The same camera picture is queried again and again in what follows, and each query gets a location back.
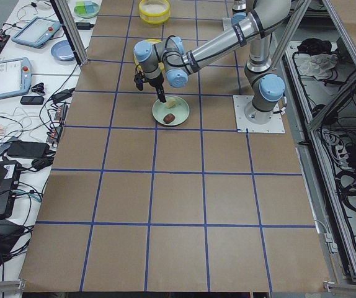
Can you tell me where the white steamed bun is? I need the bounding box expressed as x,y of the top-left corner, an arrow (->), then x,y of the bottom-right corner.
165,96 -> 177,109

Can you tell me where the aluminium frame post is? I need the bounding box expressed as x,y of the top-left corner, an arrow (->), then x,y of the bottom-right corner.
50,0 -> 89,66

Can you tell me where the green bowl with sponges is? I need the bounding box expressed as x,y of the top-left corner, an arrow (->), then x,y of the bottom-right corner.
74,1 -> 100,19

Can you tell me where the light green plate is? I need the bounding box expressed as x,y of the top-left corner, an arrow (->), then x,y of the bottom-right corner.
152,96 -> 190,126

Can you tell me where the black power adapter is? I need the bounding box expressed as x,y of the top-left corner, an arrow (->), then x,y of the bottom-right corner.
75,22 -> 94,30

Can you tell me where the yellow steamer basket centre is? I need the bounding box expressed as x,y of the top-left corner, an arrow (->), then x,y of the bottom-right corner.
133,38 -> 164,71

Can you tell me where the teach pendant near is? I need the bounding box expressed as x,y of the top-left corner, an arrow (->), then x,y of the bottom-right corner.
0,57 -> 32,99

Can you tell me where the teach pendant far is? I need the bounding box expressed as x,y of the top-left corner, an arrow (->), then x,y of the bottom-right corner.
12,17 -> 61,48

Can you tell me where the blue plate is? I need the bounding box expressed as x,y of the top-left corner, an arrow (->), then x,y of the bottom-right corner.
50,40 -> 75,61

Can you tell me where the brown steamed bun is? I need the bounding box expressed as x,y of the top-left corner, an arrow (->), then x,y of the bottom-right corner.
163,113 -> 176,124

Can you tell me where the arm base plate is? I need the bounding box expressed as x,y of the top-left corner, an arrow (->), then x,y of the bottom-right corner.
233,95 -> 285,134

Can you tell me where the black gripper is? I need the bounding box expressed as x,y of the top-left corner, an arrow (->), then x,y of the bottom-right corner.
134,71 -> 167,103

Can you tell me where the teach pendant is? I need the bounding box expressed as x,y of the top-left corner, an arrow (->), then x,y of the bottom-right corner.
12,17 -> 61,48
0,57 -> 32,99

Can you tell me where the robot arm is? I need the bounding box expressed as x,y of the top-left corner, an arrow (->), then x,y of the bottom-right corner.
133,1 -> 291,124

